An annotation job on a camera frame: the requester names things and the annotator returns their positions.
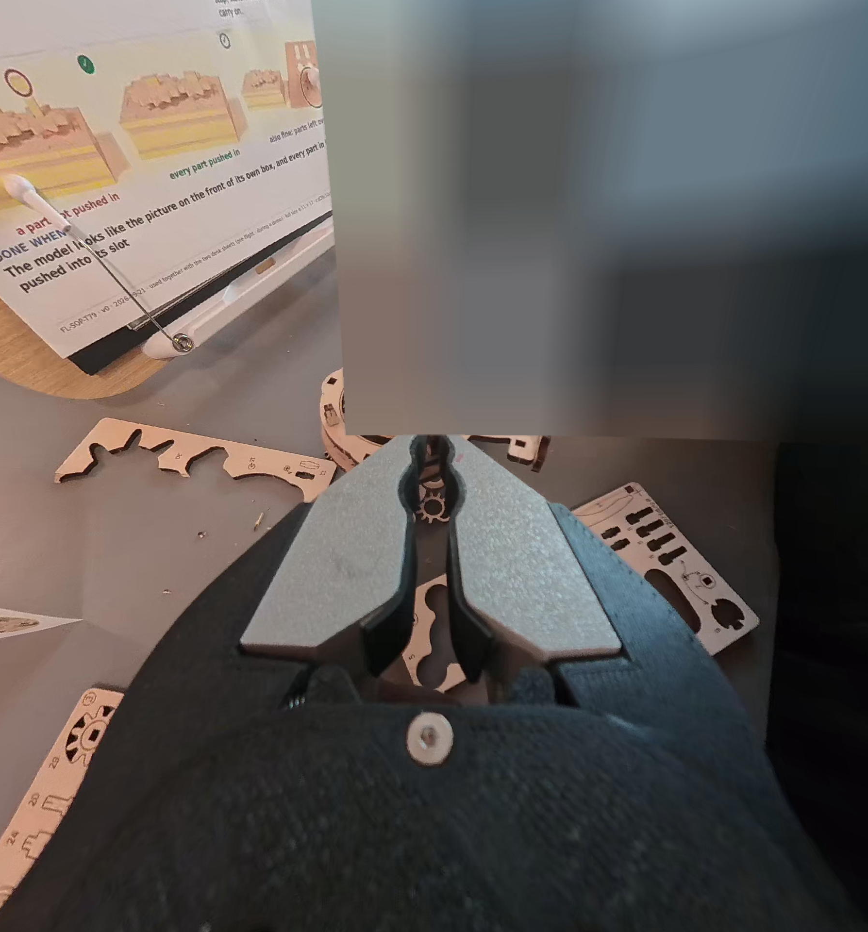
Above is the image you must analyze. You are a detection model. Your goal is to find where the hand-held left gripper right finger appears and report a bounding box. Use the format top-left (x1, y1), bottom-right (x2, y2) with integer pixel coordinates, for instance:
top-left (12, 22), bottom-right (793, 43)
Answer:
top-left (440, 435), bottom-right (624, 683)

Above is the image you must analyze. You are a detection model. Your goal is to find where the wooden ring plate with tab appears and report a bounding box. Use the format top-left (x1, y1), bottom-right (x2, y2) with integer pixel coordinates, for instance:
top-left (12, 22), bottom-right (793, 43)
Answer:
top-left (319, 367), bottom-right (551, 472)

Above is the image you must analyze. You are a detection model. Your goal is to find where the round wooden gear model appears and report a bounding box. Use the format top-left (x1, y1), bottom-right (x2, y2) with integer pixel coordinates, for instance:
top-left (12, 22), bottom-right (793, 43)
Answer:
top-left (319, 408), bottom-right (479, 525)

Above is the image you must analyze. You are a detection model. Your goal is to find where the wooden sheet with curved cutouts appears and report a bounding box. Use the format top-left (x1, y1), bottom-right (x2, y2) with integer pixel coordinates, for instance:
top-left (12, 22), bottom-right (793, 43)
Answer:
top-left (403, 574), bottom-right (473, 694)

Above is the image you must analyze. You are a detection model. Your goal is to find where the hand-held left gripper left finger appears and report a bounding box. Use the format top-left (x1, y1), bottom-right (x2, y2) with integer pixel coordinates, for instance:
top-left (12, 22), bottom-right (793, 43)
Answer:
top-left (239, 435), bottom-right (424, 676)

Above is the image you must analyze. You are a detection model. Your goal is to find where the white printed instruction sheet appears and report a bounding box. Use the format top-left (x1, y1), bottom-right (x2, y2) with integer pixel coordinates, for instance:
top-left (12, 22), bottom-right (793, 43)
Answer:
top-left (0, 0), bottom-right (333, 358)

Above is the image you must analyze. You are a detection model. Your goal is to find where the wooden sheet with engraved gears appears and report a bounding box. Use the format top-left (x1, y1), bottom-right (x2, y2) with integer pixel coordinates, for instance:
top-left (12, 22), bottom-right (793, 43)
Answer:
top-left (0, 688), bottom-right (125, 932)

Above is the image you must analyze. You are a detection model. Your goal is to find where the long wavy wooden sheet strip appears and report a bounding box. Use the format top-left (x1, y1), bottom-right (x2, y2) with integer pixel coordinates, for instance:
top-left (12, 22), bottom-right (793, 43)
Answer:
top-left (54, 417), bottom-right (338, 505)

